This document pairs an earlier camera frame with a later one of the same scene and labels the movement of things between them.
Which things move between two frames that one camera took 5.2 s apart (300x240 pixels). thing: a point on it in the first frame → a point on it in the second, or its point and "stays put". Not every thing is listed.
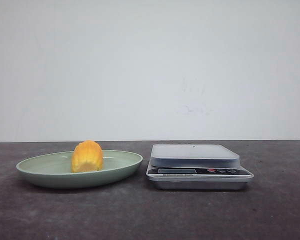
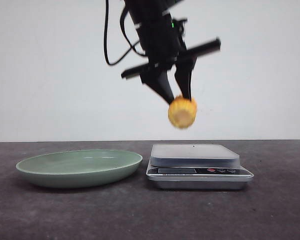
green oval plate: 54,170 stays put
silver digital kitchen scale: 196,167 stays put
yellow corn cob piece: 87,157 → 182,112
